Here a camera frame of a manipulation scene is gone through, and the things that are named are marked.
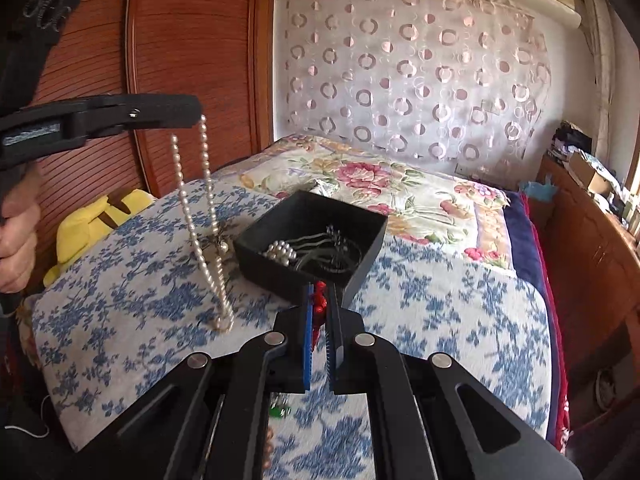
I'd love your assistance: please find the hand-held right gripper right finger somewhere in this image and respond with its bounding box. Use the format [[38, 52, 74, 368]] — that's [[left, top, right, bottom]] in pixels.
[[324, 289, 583, 480]]

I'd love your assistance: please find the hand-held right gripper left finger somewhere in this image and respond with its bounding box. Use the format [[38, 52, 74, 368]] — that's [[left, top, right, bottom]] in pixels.
[[75, 284, 316, 480]]

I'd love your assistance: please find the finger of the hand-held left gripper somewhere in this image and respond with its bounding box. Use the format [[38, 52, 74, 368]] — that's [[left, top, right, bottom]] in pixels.
[[60, 94, 204, 135]]

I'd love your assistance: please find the red bead bracelet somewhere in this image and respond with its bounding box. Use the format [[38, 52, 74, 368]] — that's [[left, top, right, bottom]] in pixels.
[[310, 281, 330, 353]]

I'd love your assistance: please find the long pearl necklace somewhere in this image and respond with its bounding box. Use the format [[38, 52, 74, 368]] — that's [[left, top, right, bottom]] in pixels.
[[170, 114, 236, 333]]

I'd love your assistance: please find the short pearl bracelet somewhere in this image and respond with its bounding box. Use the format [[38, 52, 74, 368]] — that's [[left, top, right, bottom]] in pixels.
[[262, 240, 301, 267]]

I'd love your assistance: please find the black cardboard box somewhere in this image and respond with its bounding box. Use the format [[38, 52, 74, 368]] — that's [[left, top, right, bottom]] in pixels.
[[233, 190, 389, 306]]

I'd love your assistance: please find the person's left hand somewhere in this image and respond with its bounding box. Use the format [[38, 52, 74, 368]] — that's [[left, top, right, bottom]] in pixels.
[[0, 167, 42, 295]]

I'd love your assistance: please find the brown wooden wardrobe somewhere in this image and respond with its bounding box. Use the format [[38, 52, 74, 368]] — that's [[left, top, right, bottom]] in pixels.
[[0, 0, 276, 291]]

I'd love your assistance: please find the yellow plush toy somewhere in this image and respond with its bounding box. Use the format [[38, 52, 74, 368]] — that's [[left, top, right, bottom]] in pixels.
[[42, 189, 156, 288]]

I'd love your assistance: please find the pink floral bedspread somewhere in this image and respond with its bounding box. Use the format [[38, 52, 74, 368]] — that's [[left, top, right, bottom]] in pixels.
[[212, 132, 518, 273]]

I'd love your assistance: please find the blue floral white blanket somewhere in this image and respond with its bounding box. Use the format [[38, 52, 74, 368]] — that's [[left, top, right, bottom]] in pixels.
[[30, 177, 553, 480]]

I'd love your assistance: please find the navy blanket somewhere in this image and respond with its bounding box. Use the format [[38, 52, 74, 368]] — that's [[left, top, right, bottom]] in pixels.
[[502, 190, 561, 451]]

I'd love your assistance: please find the red blanket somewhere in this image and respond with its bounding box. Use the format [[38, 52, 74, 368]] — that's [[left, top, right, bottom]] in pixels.
[[520, 192, 571, 456]]

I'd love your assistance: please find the light blue bag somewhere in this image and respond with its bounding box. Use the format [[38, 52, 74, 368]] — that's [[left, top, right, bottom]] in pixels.
[[520, 175, 558, 206]]

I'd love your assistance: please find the long wooden cabinet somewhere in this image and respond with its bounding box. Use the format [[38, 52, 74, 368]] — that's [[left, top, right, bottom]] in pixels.
[[535, 152, 640, 361]]

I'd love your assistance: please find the shoe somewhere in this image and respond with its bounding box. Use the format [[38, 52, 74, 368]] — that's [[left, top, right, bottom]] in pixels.
[[595, 367, 616, 408]]

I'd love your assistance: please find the dark chair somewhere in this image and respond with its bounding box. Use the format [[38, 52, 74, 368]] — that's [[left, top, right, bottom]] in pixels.
[[562, 305, 640, 480]]

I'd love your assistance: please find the open cardboard box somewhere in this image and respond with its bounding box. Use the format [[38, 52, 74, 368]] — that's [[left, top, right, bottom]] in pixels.
[[567, 151, 613, 196]]

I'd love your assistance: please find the pile of dark clothes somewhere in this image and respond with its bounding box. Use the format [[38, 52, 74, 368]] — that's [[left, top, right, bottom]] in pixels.
[[550, 120, 591, 161]]

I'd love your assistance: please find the pale window curtain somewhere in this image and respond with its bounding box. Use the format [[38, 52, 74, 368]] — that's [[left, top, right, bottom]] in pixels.
[[580, 0, 618, 126]]

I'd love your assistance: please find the brown bead bracelet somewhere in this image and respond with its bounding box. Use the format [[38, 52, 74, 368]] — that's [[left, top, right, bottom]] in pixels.
[[262, 427, 276, 473]]

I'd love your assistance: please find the circle patterned wall cloth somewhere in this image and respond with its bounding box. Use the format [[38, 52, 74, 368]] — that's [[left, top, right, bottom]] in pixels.
[[272, 0, 553, 178]]

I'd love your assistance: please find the white cable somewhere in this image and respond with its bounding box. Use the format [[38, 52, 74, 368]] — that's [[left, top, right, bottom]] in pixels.
[[5, 395, 51, 438]]

